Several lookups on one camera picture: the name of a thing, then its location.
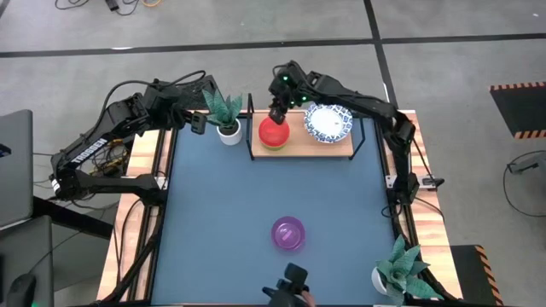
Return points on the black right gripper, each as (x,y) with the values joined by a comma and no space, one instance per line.
(288,87)

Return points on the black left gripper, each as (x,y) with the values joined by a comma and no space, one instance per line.
(168,104)

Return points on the red plastic bowl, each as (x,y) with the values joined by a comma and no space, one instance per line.
(273,134)

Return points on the blue patterned paper bowl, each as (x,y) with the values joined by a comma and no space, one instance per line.
(328,121)

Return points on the purple plastic bowl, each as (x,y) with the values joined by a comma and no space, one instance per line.
(288,233)

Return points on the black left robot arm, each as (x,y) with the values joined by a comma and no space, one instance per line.
(98,143)

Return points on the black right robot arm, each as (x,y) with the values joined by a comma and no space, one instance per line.
(362,101)

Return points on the snake plant in white pot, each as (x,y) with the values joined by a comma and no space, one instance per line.
(230,134)
(401,273)

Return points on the black power adapter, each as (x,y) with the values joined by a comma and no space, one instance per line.
(112,4)

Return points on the black floor beam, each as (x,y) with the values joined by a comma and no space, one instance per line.
(72,217)

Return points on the person's hand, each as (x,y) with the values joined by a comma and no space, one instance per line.
(309,299)

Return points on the grey laptop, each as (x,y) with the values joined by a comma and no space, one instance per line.
(15,170)

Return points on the black hazard-striped floor mat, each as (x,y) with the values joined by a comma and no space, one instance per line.
(520,108)
(469,273)

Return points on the black computer mouse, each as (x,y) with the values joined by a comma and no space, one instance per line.
(21,292)

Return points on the grey floor device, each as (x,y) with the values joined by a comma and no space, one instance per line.
(526,164)

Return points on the wooden shelf with black frame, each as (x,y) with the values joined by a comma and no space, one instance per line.
(307,149)

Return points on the black metal table frame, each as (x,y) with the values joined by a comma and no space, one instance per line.
(157,230)

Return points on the black handheld camera device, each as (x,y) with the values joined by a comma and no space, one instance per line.
(290,283)

